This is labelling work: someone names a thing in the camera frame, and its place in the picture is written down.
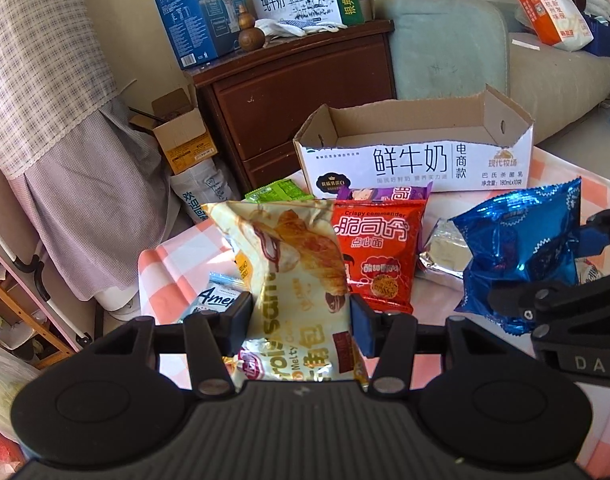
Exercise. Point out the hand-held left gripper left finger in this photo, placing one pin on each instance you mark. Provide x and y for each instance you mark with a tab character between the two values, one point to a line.
240	320

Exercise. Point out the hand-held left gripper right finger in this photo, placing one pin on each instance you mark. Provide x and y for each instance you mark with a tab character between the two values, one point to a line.
362	330

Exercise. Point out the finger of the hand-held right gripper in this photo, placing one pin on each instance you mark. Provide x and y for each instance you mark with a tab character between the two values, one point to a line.
535	305
597	240

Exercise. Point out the light blue snack packet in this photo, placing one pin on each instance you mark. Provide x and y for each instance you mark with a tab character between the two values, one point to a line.
210	297

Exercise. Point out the blue foil snack packet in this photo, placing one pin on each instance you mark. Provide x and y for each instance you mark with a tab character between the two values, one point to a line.
515	245

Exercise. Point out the cream croissant snack packet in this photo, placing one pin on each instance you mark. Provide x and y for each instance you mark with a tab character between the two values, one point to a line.
295	280

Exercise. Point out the red noodle snack packet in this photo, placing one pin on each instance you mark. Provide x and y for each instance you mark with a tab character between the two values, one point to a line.
380	250

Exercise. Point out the silver foil snack packet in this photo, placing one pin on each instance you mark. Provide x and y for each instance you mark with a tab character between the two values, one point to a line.
442	255

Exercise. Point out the green snack packet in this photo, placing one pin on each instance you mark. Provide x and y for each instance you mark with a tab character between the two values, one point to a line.
280	191

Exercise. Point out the purple noodle snack packet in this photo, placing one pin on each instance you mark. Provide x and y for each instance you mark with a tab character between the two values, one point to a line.
385	193

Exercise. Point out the white cardboard box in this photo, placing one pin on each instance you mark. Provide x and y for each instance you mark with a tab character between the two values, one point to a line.
410	165

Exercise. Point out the pink checked tablecloth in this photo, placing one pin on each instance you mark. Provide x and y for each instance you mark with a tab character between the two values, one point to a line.
185	265

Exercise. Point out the white round appliance base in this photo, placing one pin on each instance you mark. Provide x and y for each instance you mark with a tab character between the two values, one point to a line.
117	305

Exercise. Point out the white printed sack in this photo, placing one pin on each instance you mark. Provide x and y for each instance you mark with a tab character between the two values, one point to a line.
205	190

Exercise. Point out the beige sofa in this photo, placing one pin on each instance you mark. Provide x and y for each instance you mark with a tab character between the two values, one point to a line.
555	80

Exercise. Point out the small open cardboard box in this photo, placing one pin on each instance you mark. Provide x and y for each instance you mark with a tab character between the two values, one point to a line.
185	140

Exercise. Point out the blue bag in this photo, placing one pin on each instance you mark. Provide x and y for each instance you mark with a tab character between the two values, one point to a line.
602	37

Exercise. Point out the white paper slip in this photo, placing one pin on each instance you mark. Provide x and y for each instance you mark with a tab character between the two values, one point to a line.
525	44

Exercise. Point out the pink framed wooden shelf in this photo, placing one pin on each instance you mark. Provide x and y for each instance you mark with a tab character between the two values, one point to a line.
30	325

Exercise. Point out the dark wooden nightstand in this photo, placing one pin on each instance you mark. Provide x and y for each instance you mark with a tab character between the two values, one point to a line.
295	100

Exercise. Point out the orange and white bag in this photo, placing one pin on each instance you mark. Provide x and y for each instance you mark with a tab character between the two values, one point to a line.
550	15

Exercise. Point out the pale yellow plastic bag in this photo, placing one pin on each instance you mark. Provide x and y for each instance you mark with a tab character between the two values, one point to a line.
5	390

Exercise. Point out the red plastic bag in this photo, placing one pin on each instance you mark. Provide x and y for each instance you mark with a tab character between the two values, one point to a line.
0	450

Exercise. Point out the wooden gourd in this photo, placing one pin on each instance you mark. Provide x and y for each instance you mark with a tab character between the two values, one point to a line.
250	37

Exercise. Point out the white dotted work glove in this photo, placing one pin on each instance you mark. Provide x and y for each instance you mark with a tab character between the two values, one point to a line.
280	27
315	29

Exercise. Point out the blue carton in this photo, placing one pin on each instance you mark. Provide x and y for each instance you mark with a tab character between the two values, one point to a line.
195	20

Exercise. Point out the beige plaid cover cloth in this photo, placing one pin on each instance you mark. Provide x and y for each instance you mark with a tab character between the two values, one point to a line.
50	60

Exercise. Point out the white metal frame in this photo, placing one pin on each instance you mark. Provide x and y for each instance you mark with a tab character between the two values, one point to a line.
35	270

